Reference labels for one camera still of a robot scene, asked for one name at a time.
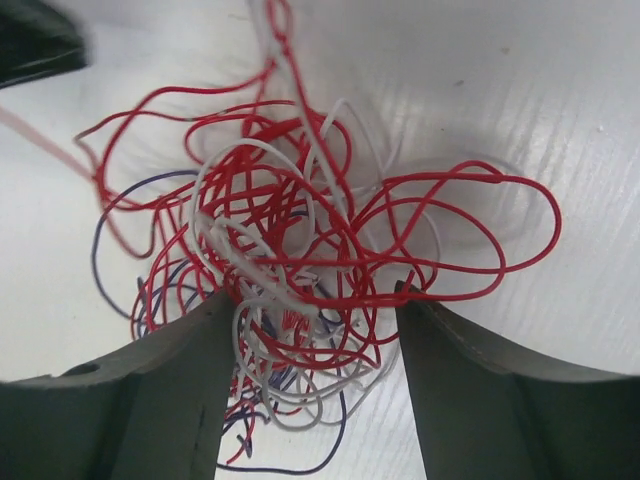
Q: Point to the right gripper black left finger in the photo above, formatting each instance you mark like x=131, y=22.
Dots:
x=152, y=409

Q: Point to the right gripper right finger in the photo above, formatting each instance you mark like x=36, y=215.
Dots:
x=486, y=407

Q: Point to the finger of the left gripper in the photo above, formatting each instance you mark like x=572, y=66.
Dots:
x=38, y=41

